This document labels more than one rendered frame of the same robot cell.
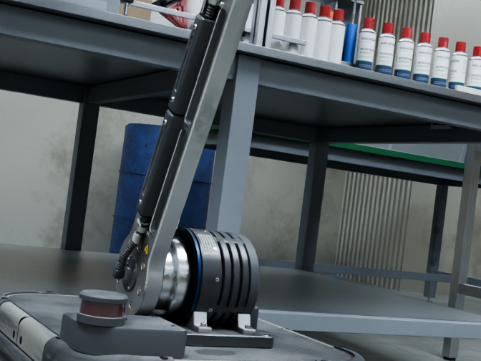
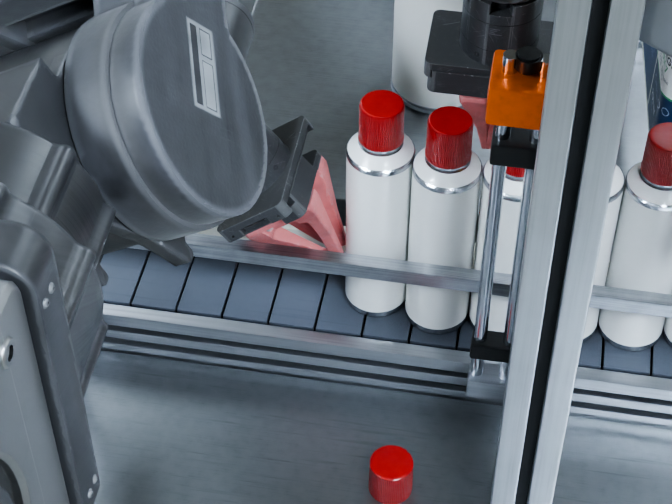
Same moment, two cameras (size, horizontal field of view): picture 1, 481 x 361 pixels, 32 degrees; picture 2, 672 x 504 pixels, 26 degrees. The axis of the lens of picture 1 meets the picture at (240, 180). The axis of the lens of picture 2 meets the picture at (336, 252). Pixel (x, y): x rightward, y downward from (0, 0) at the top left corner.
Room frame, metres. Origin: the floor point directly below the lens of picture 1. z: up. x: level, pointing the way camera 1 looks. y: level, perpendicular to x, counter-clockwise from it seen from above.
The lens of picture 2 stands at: (1.67, -0.28, 1.77)
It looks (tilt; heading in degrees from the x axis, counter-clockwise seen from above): 46 degrees down; 37
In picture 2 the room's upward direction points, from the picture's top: straight up
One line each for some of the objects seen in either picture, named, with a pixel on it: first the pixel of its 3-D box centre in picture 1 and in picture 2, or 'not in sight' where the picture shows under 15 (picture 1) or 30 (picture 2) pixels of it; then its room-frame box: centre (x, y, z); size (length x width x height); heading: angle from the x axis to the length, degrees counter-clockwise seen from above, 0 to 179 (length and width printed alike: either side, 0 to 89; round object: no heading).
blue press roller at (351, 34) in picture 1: (348, 50); not in sight; (2.62, -0.29, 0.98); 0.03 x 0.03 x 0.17
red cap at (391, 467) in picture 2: not in sight; (391, 473); (2.21, 0.08, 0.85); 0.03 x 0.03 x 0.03
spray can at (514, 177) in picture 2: not in sight; (511, 229); (2.37, 0.09, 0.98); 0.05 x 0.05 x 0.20
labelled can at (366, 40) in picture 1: (365, 51); not in sight; (2.59, -0.33, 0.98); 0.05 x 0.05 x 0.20
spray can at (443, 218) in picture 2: not in sight; (443, 221); (2.34, 0.13, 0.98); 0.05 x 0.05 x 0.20
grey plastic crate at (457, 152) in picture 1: (408, 137); not in sight; (4.41, -0.85, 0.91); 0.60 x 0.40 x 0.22; 122
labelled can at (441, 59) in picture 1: (439, 69); not in sight; (2.73, -0.60, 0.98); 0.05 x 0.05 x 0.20
